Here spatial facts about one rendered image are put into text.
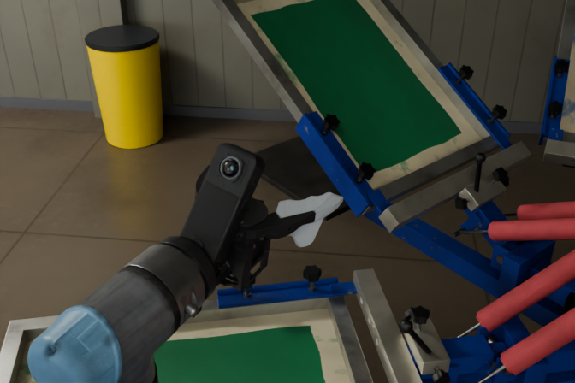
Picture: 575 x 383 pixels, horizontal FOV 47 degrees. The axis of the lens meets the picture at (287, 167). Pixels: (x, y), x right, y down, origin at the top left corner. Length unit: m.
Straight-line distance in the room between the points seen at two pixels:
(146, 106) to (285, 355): 3.02
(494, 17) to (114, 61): 2.42
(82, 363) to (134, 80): 3.76
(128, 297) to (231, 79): 4.15
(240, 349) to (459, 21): 3.30
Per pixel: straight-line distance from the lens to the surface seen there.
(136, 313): 0.57
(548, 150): 2.06
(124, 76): 4.23
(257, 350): 1.55
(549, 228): 1.62
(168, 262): 0.60
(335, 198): 0.73
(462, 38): 4.52
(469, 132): 2.07
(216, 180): 0.63
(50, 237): 3.73
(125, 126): 4.39
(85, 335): 0.55
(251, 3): 2.04
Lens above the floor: 2.06
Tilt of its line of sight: 30 degrees down
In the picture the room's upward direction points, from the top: straight up
